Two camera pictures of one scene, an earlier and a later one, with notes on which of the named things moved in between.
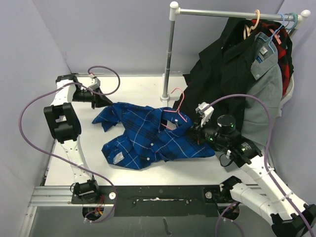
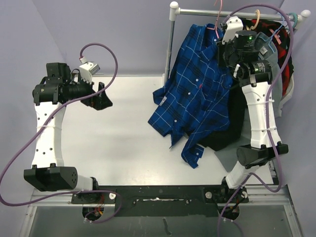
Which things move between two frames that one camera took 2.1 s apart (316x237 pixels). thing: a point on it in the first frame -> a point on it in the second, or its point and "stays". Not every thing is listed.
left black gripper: (100, 100) stays
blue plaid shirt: (148, 135) -> (194, 101)
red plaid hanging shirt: (283, 43) stays
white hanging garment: (288, 95) stays
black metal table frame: (181, 201) stays
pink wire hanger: (177, 111) -> (215, 28)
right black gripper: (196, 132) -> (220, 48)
